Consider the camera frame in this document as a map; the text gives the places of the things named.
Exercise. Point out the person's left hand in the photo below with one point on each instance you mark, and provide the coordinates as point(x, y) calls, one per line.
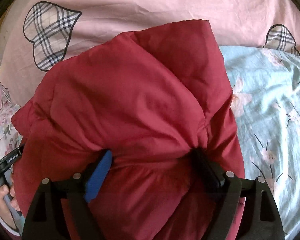
point(5, 213)

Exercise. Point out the pink heart-pattern duvet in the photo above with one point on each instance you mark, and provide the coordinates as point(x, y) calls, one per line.
point(51, 31)

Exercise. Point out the white pink floral quilt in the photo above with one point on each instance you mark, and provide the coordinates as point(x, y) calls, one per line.
point(9, 136)

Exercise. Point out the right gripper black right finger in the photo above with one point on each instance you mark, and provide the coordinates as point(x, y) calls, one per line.
point(261, 218)

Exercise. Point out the light blue floral bed sheet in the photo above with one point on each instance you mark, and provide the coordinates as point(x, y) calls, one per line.
point(266, 106)

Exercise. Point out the red quilted puffer coat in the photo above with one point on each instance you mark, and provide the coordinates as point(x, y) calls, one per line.
point(150, 97)

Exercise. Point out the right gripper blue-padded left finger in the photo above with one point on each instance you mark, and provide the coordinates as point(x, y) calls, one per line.
point(45, 218)

